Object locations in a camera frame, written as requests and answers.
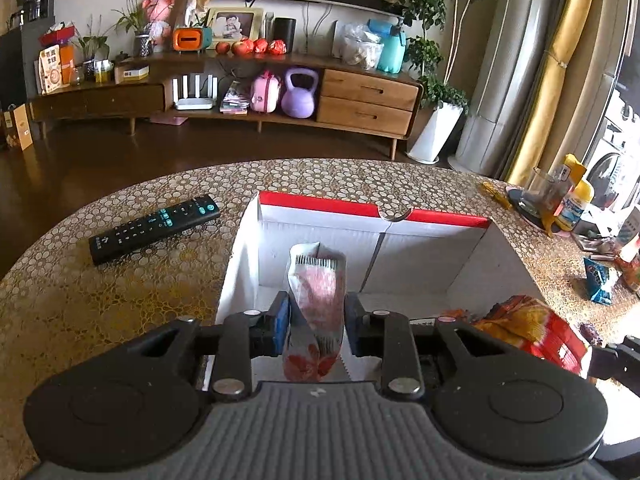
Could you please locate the flat yellow box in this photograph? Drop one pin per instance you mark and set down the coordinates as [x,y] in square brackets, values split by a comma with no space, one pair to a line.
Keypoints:
[131,74]

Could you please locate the yellow curtain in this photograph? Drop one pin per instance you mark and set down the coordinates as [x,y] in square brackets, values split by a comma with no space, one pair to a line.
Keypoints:
[555,70]

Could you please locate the clear drinking glass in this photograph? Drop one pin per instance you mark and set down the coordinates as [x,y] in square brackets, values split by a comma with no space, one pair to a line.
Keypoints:
[540,192]

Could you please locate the black shelf unit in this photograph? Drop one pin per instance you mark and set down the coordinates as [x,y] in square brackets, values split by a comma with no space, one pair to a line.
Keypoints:
[22,45]

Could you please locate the row of red apples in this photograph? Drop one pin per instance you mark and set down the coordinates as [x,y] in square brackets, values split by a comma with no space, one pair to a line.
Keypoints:
[252,47]

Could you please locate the black remote control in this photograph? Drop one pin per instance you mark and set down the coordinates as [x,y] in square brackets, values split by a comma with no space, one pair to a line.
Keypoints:
[155,227]

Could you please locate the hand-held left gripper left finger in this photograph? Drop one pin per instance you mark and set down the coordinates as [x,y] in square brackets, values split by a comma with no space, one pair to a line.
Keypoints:
[282,325]

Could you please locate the small magazines pile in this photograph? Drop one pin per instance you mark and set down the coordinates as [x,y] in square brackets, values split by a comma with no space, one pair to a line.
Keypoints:
[234,100]

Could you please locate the white cardboard box red edge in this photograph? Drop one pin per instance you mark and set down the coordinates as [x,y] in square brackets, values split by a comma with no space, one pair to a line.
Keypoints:
[425,260]

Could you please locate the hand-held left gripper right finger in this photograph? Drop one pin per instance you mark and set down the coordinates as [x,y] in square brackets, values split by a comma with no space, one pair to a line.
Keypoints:
[353,327]

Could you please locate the green potted tree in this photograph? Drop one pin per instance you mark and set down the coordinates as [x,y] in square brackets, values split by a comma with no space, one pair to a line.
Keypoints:
[430,10]

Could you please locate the pink white snack packet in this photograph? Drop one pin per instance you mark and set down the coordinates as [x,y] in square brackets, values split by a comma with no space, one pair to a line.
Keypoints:
[317,285]

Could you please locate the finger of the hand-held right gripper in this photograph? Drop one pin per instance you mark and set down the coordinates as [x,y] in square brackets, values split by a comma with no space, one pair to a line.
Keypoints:
[615,362]

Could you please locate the framed photo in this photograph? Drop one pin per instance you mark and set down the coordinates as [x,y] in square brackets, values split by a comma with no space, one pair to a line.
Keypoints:
[234,27]

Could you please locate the grey standing air conditioner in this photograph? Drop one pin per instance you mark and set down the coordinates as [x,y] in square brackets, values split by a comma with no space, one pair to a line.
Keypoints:
[505,70]

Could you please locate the pink small case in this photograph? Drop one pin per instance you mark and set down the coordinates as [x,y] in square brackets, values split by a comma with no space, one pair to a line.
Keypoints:
[266,94]

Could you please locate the white plant pot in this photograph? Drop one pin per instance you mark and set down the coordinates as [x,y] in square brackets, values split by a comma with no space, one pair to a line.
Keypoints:
[435,132]

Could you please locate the white bottle with yellow lid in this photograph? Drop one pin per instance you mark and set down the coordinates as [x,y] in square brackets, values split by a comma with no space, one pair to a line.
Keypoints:
[576,207]

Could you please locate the yellow candy wrapper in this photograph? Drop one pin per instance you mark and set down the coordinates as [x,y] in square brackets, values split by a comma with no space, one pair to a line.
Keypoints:
[496,194]

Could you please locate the dark round coaster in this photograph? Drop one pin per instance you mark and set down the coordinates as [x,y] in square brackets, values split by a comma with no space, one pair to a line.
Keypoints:
[520,210]

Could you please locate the black cylindrical speaker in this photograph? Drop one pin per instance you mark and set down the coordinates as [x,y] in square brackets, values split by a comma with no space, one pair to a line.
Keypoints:
[284,35]

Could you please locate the orange retro radio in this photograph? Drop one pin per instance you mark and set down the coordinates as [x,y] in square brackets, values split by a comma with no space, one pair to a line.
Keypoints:
[192,40]

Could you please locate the clear plastic bag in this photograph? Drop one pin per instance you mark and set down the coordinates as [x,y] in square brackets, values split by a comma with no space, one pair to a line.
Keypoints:
[361,46]

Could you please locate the wooden tv cabinet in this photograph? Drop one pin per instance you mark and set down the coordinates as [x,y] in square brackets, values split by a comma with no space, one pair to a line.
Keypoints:
[367,97]

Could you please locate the orange printed box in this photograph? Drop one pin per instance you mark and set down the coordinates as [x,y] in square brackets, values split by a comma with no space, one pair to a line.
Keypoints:
[55,67]

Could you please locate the white router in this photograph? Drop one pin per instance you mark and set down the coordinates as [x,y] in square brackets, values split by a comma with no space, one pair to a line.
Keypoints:
[196,102]

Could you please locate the small blue snack packet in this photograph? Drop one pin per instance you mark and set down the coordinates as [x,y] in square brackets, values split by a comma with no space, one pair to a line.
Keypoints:
[598,280]

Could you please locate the pink plush doll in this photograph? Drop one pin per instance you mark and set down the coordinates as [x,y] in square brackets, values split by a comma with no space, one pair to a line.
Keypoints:
[159,17]

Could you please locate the teal spray bottle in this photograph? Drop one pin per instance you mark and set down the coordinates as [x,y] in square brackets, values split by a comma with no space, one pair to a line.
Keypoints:
[391,47]

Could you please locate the green plant in vase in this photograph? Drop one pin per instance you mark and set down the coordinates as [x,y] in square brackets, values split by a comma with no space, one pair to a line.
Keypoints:
[134,25]

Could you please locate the stack of books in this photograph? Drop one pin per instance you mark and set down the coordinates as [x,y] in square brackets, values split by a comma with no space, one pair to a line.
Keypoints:
[600,225]

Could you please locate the purple kettlebell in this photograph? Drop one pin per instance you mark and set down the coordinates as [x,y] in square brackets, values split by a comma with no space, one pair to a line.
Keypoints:
[299,97]

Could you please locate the white washing machine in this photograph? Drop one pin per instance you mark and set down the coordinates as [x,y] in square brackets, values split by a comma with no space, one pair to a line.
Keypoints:
[617,160]

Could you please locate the brown paper bag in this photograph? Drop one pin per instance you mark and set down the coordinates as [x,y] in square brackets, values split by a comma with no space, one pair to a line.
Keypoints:
[17,127]

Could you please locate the red orange snack bag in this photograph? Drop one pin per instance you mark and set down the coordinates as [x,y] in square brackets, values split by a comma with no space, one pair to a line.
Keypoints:
[530,325]

